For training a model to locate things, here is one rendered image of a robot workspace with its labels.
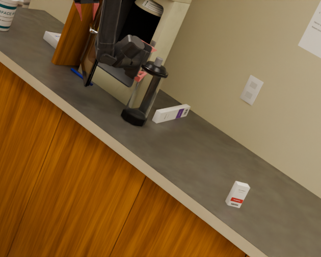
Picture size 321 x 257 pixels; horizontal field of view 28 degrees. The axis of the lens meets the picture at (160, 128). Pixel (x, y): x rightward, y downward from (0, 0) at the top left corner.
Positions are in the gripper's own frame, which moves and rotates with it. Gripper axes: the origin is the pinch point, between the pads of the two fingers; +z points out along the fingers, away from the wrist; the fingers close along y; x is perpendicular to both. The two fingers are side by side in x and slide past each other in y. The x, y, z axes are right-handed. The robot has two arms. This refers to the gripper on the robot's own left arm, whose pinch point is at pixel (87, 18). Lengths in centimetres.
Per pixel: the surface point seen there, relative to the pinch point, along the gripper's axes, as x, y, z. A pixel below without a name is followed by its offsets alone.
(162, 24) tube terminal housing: 1.5, -28.7, 3.5
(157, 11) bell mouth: -6.6, -28.5, 0.8
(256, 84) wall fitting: -3, -71, 34
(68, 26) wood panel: -21.4, 6.5, 9.6
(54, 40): -44, 12, 23
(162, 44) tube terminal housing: 0.0, -29.1, 12.2
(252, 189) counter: 46, -54, 54
